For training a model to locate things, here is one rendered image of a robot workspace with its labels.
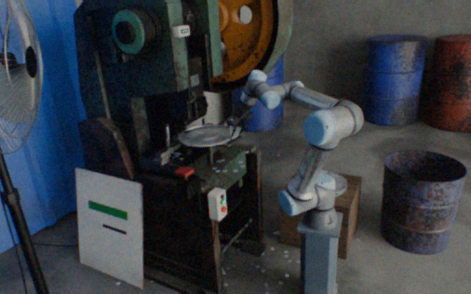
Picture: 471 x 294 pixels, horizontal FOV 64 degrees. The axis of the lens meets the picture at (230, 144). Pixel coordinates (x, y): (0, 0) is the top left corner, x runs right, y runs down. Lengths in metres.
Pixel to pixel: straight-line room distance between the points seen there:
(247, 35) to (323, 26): 2.99
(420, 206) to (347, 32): 3.06
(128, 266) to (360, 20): 3.81
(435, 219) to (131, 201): 1.63
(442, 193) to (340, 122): 1.06
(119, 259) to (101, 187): 0.41
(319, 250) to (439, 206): 0.78
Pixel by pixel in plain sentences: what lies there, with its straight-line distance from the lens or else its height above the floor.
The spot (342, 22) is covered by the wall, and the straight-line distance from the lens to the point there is 4.95.
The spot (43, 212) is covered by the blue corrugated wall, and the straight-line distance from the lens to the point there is 2.91.
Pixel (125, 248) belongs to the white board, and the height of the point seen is 0.20.
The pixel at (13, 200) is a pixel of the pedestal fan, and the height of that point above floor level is 0.82.
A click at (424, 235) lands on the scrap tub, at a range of 2.40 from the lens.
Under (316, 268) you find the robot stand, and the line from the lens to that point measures 1.89.
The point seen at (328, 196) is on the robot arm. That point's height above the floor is 0.61.
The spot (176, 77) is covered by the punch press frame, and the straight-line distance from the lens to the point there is 1.68.
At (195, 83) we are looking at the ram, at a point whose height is 1.05.
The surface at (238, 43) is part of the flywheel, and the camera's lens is 2.12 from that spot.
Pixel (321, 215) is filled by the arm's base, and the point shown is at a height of 0.52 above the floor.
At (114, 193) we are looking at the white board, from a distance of 2.12.
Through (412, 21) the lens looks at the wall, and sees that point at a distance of 4.81.
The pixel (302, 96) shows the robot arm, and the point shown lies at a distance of 1.61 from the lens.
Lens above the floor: 1.47
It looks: 23 degrees down
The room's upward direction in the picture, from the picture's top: 4 degrees counter-clockwise
